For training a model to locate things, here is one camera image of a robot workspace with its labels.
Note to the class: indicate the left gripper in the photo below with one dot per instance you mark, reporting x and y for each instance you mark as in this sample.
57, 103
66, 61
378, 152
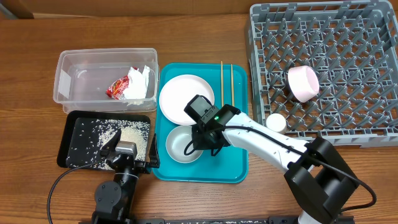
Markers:
145, 167

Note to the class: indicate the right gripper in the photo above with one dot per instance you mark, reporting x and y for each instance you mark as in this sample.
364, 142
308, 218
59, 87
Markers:
200, 143

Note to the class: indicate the grey bowl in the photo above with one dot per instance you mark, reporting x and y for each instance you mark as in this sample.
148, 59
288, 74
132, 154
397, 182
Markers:
176, 142

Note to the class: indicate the rice grains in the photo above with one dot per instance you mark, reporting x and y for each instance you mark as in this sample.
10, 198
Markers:
90, 135

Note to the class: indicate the white round plate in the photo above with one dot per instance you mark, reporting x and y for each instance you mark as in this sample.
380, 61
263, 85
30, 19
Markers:
176, 94

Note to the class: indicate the red snack wrapper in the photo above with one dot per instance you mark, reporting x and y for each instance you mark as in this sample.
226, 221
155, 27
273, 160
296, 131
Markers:
116, 90

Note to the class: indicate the white cup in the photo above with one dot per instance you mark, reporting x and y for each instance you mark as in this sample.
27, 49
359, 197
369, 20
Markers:
277, 123

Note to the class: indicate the white tissue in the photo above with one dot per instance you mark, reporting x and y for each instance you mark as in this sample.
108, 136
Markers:
138, 83

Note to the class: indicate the pink bowl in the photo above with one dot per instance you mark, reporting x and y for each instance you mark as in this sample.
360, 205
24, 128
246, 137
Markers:
303, 83

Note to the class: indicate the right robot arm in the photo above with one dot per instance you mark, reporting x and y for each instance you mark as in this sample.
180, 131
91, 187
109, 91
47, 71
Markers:
317, 175

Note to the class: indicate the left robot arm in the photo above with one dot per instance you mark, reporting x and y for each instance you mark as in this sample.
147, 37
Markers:
114, 198

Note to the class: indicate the clear plastic waste bin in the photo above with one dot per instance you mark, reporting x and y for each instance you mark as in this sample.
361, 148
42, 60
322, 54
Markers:
82, 78

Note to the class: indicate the grey plastic dishwasher rack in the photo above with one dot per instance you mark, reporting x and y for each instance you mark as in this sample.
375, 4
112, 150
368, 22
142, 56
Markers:
351, 46

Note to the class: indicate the black plastic tray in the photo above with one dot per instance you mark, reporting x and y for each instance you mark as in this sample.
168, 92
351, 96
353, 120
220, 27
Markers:
70, 124

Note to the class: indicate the teal serving tray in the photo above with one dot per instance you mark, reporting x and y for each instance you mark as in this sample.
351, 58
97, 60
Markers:
230, 165

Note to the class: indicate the right wooden chopstick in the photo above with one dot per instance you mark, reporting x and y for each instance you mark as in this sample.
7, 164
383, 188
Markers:
232, 86

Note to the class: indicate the wooden chopstick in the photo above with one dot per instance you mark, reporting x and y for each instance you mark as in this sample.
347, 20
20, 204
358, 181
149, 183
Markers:
222, 83
232, 86

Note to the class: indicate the left wooden chopstick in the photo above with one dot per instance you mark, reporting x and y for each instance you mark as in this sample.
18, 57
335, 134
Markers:
222, 83

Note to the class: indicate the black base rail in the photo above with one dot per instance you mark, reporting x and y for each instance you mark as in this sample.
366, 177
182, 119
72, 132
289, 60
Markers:
269, 220

